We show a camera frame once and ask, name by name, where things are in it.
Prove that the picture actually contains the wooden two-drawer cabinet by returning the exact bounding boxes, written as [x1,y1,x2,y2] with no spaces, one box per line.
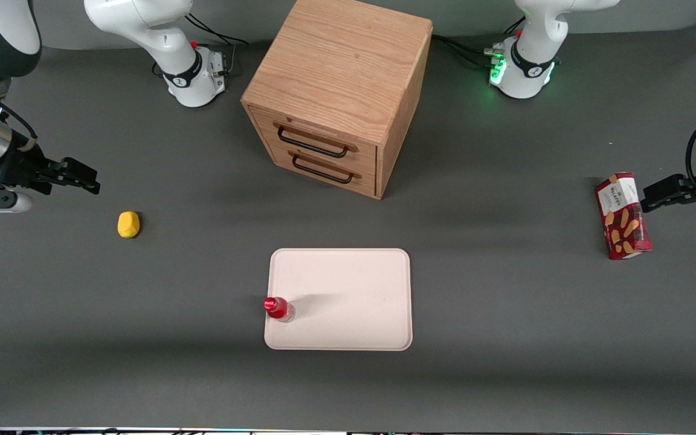
[240,0,434,200]

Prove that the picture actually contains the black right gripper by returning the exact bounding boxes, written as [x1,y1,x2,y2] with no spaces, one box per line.
[0,142,102,195]

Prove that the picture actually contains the black cables at left arm base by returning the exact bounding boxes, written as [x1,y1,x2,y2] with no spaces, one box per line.
[432,16,527,68]

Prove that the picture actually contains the yellow toy lemon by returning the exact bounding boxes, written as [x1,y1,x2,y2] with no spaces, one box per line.
[117,211,141,239]

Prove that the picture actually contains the black metal drawer handle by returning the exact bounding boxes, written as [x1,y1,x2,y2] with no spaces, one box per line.
[288,151,362,184]
[274,121,359,159]

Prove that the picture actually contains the black cables at arm base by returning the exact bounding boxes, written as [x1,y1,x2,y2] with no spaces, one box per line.
[185,11,252,79]
[432,16,527,68]

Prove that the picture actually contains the beige rectangular tray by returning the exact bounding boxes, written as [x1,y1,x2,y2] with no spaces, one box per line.
[263,248,414,352]

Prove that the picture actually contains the red biscuit box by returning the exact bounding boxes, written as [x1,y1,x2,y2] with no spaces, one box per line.
[595,172,653,260]

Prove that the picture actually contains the black cables at right arm base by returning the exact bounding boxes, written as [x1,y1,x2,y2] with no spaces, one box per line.
[185,11,252,79]

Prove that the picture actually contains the wooden drawer front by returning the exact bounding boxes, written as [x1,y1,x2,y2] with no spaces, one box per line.
[248,105,378,176]
[262,142,378,199]

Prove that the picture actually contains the red coke bottle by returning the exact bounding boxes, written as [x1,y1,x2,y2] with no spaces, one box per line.
[263,295,295,323]

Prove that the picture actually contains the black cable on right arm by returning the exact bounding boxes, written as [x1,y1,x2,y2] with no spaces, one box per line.
[0,77,39,152]

